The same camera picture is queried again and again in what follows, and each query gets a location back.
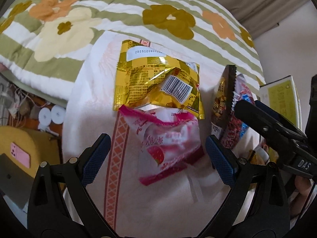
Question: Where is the blue red snack bag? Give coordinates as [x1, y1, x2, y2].
[221, 74, 255, 149]

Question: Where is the pink strawberry snack bag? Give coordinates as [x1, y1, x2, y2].
[119, 105, 204, 186]

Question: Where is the gold foil snack bag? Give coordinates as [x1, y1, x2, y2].
[113, 40, 205, 120]

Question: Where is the person right hand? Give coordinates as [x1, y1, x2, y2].
[290, 176, 315, 219]

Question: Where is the silver laptop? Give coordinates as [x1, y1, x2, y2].
[0, 154, 34, 209]

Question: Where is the green cardboard box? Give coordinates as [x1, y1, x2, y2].
[260, 75, 303, 130]

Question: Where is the yellow stool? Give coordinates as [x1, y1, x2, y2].
[1, 126, 60, 178]

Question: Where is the pink phone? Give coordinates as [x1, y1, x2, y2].
[10, 142, 31, 168]

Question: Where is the white floral tablecloth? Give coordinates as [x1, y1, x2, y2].
[62, 31, 229, 237]

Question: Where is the brown black snack bag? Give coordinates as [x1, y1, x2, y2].
[211, 64, 236, 139]

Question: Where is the floral striped quilt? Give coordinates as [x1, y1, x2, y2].
[1, 0, 264, 101]

